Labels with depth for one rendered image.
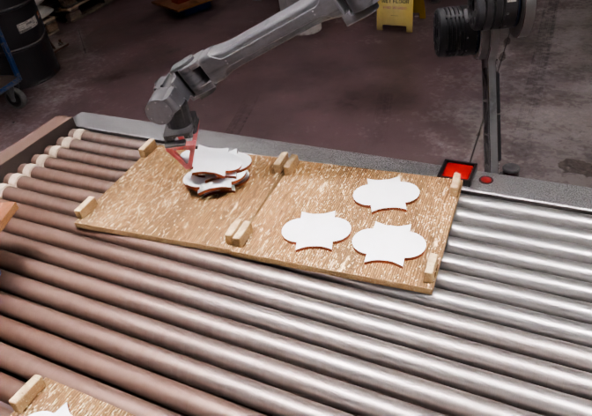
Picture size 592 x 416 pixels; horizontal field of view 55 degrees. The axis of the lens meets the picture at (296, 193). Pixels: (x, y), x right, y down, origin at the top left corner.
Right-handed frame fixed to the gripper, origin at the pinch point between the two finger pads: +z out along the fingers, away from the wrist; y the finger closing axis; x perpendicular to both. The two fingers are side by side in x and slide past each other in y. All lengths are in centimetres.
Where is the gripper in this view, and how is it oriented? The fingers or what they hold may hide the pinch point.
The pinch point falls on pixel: (189, 157)
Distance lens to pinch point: 136.7
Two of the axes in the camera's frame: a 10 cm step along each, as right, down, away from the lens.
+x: 9.9, -1.4, -0.4
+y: 0.5, 5.9, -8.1
